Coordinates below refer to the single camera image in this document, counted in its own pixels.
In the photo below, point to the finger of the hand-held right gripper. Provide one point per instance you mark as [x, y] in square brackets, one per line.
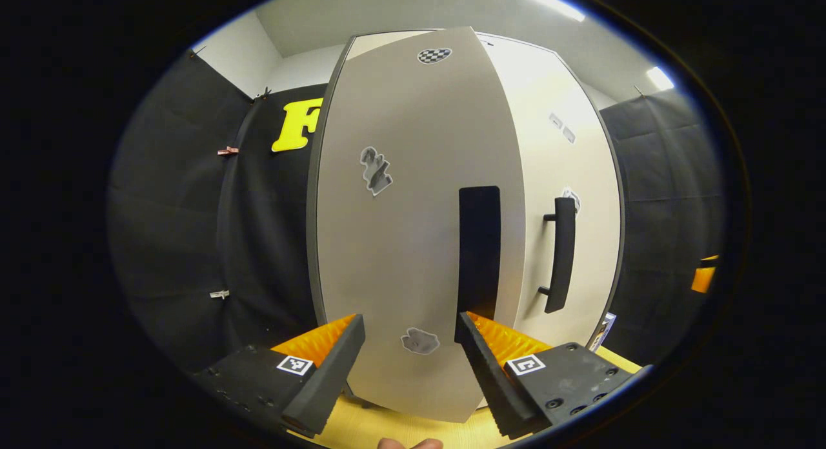
[703, 278]

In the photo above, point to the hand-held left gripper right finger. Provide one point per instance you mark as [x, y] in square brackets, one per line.
[490, 378]

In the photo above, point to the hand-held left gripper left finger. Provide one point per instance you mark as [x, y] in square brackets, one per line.
[332, 371]

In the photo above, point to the white cabinet door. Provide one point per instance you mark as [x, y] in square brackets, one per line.
[548, 146]
[400, 255]

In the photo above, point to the black backdrop cloth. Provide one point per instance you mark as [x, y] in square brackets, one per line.
[664, 197]
[181, 210]

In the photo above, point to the small ceiling light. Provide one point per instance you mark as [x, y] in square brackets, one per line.
[660, 79]

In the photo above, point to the pink cloth clip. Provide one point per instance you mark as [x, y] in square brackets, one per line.
[227, 151]

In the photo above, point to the black cloth clip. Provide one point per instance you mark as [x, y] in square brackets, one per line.
[197, 50]
[262, 95]

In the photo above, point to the long ceiling light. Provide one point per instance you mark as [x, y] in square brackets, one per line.
[548, 0]

